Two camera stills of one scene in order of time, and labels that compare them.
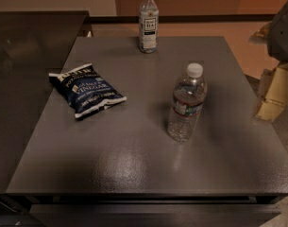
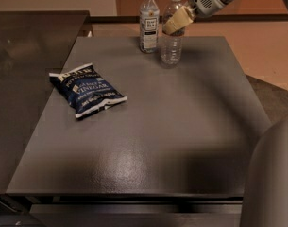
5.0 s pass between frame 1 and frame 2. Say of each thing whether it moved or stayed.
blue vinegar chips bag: stayed
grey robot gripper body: moved
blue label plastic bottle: stayed
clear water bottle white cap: moved
